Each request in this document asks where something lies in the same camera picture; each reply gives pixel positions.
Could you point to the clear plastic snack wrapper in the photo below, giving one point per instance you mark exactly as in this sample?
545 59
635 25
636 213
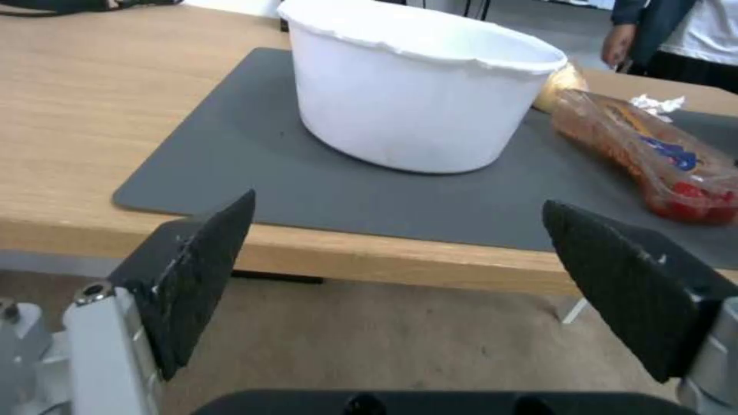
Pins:
646 151

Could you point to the black table leg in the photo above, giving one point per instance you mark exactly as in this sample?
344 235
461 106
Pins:
277 276

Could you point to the dark grey table mat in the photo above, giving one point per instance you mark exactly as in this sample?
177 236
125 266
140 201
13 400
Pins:
369 181

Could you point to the white table leg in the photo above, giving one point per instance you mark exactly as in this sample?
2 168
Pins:
573 310

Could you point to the white paper takeout bowl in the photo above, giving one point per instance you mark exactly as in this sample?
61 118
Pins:
418 88

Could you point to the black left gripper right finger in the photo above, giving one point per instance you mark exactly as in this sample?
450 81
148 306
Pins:
628 294

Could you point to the person's hand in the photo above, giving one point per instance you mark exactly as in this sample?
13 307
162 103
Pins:
617 43

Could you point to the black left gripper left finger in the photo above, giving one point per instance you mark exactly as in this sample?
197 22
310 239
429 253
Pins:
190 276

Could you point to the person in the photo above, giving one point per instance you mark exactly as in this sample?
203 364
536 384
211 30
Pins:
680 34

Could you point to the yellowish crumpled plastic bag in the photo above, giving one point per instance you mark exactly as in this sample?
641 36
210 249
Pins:
562 88

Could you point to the crumpled white paper ball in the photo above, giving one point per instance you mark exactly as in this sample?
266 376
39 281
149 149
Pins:
657 103

